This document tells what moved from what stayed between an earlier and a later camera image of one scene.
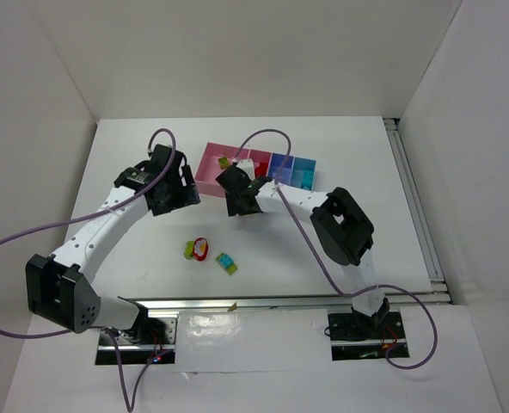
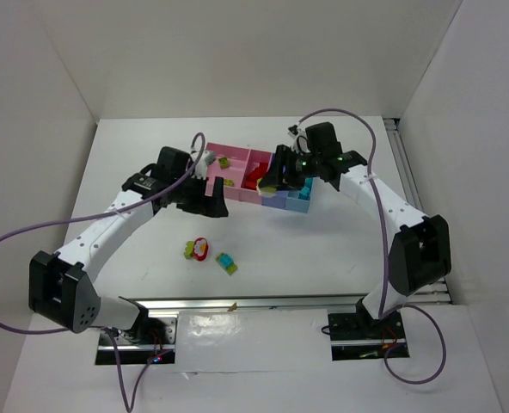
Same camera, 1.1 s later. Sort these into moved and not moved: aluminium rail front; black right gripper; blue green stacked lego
Moved: black right gripper
Not moved: blue green stacked lego; aluminium rail front
